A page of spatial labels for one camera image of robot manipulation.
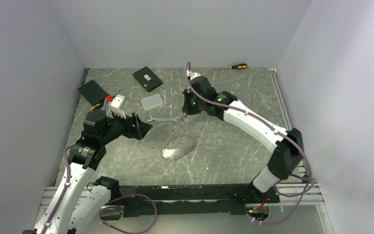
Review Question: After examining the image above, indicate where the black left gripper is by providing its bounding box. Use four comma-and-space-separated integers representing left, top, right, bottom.
99, 108, 152, 144

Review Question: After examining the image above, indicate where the metal oval key organizer plate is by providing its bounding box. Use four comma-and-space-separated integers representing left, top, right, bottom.
161, 133, 196, 161

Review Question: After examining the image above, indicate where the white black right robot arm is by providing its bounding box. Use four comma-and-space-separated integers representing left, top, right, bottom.
182, 71, 303, 202

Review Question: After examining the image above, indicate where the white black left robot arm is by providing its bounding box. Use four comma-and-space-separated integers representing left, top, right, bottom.
23, 109, 152, 234

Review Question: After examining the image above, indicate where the small silver open-end wrench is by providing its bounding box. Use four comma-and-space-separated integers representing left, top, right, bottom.
147, 116, 181, 123

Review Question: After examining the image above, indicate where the translucent white plastic box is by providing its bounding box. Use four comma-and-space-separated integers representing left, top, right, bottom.
141, 94, 164, 111

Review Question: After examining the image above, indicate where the yellow black screwdriver at left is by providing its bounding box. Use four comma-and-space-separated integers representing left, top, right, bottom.
90, 90, 121, 111

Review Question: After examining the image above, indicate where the yellow black screwdriver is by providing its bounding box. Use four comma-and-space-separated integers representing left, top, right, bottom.
90, 90, 121, 111
215, 63, 248, 70

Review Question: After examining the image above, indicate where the black box with white label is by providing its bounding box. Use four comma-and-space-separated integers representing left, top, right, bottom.
133, 66, 163, 93

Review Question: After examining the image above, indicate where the flat black box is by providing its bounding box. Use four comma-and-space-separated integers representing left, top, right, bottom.
77, 80, 108, 106

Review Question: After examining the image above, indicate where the yellow black screwdriver at back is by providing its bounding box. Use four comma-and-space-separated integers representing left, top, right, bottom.
215, 63, 248, 70

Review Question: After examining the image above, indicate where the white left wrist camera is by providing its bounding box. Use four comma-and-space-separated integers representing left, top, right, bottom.
108, 95, 127, 119

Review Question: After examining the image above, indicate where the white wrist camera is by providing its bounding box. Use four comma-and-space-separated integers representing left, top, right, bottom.
108, 95, 127, 119
186, 70, 201, 80

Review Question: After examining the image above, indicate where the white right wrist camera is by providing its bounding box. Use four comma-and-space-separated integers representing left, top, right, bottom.
186, 70, 201, 80

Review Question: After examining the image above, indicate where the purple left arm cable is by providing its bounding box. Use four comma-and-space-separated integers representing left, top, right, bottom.
40, 97, 158, 234

